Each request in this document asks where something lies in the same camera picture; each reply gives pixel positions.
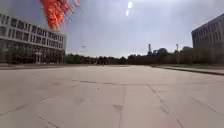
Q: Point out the raised stone kerb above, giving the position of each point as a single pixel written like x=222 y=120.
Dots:
x=196 y=70

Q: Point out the grey stone slab plaza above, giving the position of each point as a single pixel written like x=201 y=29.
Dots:
x=100 y=93

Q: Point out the thin tower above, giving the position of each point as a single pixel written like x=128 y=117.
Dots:
x=149 y=49

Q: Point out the dark grey building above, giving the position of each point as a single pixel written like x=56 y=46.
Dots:
x=210 y=33

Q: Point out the row of trees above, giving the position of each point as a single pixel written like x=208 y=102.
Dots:
x=140 y=59

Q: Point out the white building with grid windows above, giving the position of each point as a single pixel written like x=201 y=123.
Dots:
x=30 y=41

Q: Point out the red flag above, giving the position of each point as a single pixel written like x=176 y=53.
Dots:
x=55 y=11

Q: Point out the street lamp pole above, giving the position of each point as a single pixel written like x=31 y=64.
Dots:
x=83 y=50

